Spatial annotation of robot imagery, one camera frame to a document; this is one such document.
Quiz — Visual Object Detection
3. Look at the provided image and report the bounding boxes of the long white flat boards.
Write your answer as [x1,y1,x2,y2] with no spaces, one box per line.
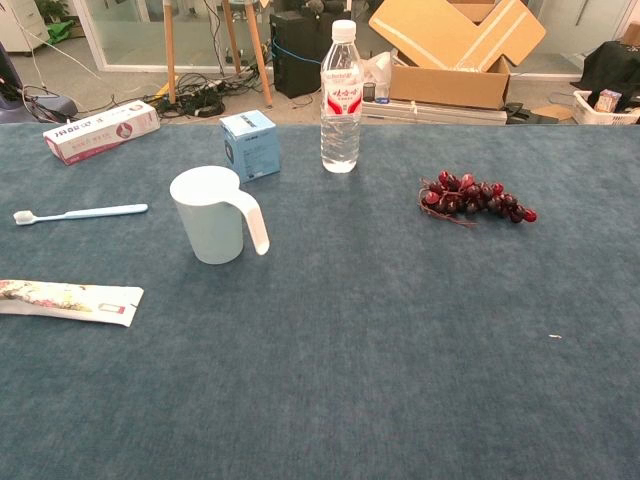
[360,99,509,126]

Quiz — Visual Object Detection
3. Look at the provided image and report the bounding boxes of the purple machine base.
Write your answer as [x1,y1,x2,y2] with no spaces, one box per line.
[0,42,79,125]

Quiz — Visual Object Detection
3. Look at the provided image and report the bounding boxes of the open cardboard box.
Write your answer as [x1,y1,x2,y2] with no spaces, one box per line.
[368,0,548,111]

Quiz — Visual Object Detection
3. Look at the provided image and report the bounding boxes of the white cabinet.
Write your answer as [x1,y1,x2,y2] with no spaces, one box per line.
[0,0,51,54]

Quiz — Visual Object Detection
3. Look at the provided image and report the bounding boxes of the floral toothpaste tube white cap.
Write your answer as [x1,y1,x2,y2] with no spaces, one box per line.
[0,279,145,328]

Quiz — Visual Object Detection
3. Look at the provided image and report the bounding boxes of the white pink toothpaste carton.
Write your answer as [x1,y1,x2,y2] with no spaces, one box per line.
[42,99,162,167]

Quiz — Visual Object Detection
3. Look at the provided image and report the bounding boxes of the black cloth covered object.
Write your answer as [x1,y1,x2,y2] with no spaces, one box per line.
[569,40,640,109]

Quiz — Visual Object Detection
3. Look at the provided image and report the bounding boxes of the green bag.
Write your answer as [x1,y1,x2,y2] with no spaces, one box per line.
[46,19,76,46]

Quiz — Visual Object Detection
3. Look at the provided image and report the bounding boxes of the white plastic basket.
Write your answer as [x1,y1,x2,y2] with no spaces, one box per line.
[571,89,640,126]

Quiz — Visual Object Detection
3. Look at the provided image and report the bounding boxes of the light blue cup with handle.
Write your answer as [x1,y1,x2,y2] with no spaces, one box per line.
[169,165,271,266]

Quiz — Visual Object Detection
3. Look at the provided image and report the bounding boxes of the tangle of black cables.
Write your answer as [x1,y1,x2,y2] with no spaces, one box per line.
[144,72,261,120]

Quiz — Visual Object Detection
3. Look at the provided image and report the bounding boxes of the blue cable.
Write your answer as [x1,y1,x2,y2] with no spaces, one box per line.
[272,38,324,66]

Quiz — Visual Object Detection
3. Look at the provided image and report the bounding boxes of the flat cardboard piece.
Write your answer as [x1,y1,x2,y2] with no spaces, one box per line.
[531,103,576,122]

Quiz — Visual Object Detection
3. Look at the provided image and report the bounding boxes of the bunch of red grapes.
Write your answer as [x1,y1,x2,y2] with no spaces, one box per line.
[418,170,539,229]

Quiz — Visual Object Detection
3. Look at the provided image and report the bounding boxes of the white plastic bag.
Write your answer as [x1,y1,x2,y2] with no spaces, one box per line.
[359,49,396,101]

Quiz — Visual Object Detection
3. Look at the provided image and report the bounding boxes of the light blue toothbrush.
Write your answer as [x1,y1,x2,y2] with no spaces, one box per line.
[13,203,150,227]

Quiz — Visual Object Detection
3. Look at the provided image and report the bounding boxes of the small printed carton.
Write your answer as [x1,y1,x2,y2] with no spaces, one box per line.
[593,88,624,114]

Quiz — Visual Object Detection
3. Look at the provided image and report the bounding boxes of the black computer tower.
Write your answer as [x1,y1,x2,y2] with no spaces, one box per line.
[269,10,346,100]

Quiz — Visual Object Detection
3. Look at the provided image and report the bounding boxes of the wooden stand leg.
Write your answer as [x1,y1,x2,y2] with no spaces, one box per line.
[243,0,274,109]
[162,0,179,105]
[221,0,243,76]

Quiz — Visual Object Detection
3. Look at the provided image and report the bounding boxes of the small blue carton box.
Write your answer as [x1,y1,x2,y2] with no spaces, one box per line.
[218,109,282,184]

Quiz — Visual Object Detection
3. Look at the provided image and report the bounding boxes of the blue table cloth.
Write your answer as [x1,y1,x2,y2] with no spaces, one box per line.
[0,122,640,480]

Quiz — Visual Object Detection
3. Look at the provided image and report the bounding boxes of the black flat floor item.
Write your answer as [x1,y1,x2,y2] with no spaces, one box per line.
[504,102,559,125]

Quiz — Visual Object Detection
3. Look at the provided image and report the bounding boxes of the clear water bottle red label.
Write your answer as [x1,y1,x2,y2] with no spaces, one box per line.
[319,19,365,175]

